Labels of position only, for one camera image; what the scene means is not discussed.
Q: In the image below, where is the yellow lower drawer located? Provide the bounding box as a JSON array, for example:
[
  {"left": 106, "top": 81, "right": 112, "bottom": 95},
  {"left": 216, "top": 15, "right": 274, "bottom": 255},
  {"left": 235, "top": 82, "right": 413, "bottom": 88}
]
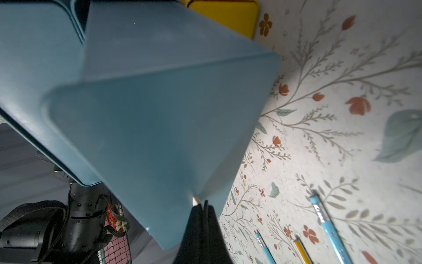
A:
[{"left": 180, "top": 0, "right": 259, "bottom": 39}]

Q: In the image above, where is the yellow pencil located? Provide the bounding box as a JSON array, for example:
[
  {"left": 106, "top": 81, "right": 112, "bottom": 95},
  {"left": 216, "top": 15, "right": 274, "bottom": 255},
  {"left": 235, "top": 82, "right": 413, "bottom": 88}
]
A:
[{"left": 293, "top": 236, "right": 313, "bottom": 264}]

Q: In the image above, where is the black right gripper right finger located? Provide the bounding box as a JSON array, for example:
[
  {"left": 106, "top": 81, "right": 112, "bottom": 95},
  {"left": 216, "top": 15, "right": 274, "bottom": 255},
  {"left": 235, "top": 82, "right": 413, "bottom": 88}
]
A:
[{"left": 203, "top": 200, "right": 233, "bottom": 264}]

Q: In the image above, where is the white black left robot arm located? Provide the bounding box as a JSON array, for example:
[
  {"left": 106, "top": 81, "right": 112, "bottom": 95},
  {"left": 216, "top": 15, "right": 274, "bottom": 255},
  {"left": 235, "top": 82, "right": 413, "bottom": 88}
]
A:
[{"left": 1, "top": 167, "right": 132, "bottom": 264}]

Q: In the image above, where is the teal drawer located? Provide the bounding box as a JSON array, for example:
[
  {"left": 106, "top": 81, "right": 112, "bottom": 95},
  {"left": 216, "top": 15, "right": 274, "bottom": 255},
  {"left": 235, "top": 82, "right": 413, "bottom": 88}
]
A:
[{"left": 43, "top": 1, "right": 280, "bottom": 250}]

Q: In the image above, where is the light blue pencil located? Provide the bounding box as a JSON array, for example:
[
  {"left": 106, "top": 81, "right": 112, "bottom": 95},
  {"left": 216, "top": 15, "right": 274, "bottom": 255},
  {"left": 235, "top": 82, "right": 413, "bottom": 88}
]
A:
[
  {"left": 309, "top": 194, "right": 353, "bottom": 264},
  {"left": 255, "top": 231, "right": 276, "bottom": 264}
]

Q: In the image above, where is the floral patterned table mat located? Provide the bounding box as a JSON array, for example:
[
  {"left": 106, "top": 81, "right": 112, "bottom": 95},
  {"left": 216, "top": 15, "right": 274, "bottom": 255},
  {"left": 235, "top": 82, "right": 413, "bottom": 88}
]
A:
[{"left": 219, "top": 1, "right": 422, "bottom": 264}]

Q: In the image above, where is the black wire wall basket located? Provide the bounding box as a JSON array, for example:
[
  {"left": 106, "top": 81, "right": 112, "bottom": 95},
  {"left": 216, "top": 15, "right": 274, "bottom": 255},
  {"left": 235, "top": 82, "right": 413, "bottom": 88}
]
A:
[{"left": 97, "top": 203, "right": 132, "bottom": 264}]

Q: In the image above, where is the teal drawer cabinet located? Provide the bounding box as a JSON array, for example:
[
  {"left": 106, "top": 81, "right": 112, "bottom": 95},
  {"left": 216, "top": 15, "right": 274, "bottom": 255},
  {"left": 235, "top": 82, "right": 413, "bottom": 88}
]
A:
[{"left": 1, "top": 1, "right": 100, "bottom": 186}]

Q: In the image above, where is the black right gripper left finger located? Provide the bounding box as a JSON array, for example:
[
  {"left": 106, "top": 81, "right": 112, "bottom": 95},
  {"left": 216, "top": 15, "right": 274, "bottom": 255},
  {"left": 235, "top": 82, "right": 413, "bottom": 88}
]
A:
[{"left": 173, "top": 205, "right": 203, "bottom": 264}]

